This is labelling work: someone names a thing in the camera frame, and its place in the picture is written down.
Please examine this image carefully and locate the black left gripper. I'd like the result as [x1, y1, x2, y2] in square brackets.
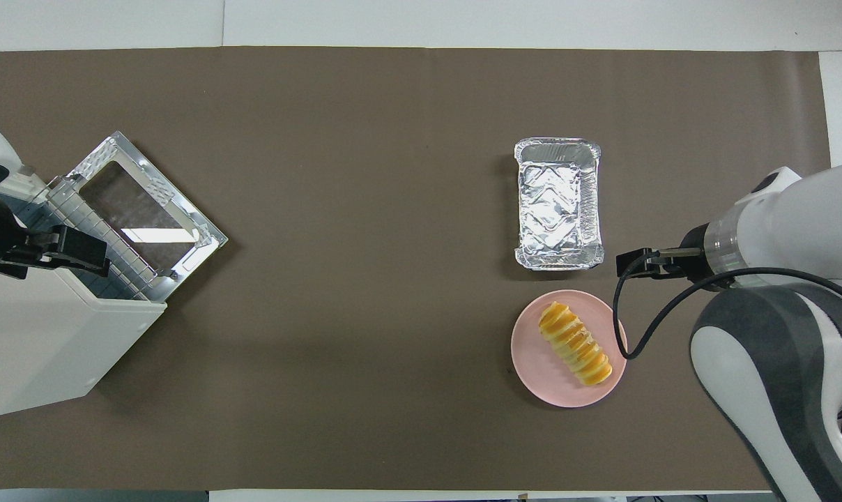
[0, 198, 112, 280]

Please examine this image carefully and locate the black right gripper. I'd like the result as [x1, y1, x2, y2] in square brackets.
[615, 248, 684, 280]

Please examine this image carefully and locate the aluminium foil tray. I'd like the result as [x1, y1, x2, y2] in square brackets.
[513, 137, 605, 272]

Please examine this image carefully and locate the sliced golden bread loaf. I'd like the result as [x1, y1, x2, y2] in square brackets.
[537, 301, 614, 388]

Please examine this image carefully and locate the chrome framed glass oven door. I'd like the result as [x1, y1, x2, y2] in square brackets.
[66, 131, 229, 294]

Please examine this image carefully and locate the white toaster oven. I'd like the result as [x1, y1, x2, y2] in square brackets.
[0, 164, 168, 416]

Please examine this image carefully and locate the pink round plate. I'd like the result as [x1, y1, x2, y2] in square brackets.
[511, 289, 629, 409]

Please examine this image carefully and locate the brown table mat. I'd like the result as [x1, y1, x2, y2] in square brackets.
[0, 46, 842, 491]

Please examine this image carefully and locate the metal oven wire rack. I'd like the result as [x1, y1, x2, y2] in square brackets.
[17, 176, 168, 302]

